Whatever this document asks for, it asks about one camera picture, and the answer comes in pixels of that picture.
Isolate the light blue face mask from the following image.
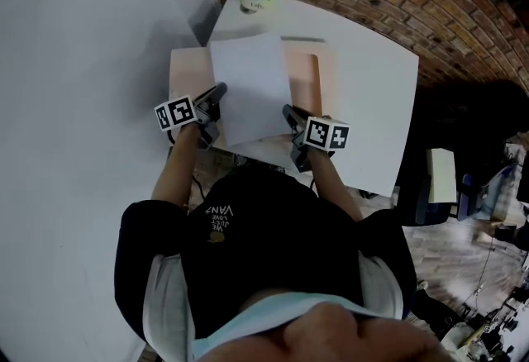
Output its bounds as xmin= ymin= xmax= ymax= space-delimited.
xmin=192 ymin=293 xmax=375 ymax=360

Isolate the white box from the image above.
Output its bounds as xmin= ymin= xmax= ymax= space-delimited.
xmin=427 ymin=148 xmax=458 ymax=204

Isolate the person's face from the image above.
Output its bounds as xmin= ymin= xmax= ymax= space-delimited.
xmin=214 ymin=302 xmax=447 ymax=362

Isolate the person's black t-shirt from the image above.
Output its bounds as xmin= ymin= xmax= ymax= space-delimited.
xmin=115 ymin=168 xmax=417 ymax=343

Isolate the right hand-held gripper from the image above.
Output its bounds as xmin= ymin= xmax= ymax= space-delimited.
xmin=281 ymin=103 xmax=350 ymax=174

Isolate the white shoulder strap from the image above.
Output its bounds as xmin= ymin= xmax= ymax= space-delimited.
xmin=142 ymin=255 xmax=195 ymax=362
xmin=357 ymin=250 xmax=404 ymax=321

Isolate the person's right forearm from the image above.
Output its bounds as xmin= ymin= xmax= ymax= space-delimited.
xmin=307 ymin=147 xmax=365 ymax=223

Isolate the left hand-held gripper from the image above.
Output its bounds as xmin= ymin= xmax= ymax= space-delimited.
xmin=154 ymin=81 xmax=229 ymax=151

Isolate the white A4 paper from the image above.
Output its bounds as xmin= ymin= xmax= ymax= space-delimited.
xmin=209 ymin=32 xmax=293 ymax=147

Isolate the blue chair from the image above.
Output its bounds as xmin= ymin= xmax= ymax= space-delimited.
xmin=457 ymin=161 xmax=517 ymax=223

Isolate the person's left forearm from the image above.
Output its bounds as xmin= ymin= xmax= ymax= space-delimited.
xmin=150 ymin=124 xmax=202 ymax=208

